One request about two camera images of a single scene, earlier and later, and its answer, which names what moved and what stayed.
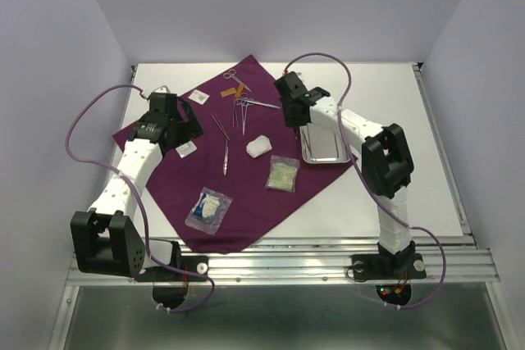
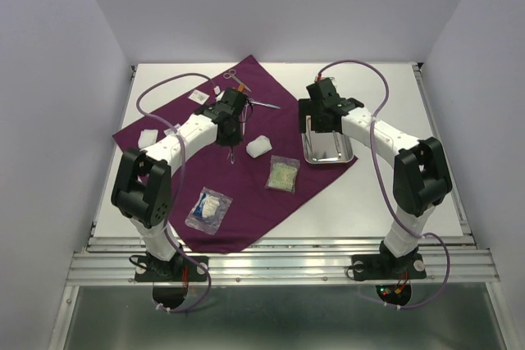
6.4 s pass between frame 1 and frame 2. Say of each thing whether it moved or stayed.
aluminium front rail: stayed
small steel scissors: stayed
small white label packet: stayed
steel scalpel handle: moved
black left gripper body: moved
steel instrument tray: stayed
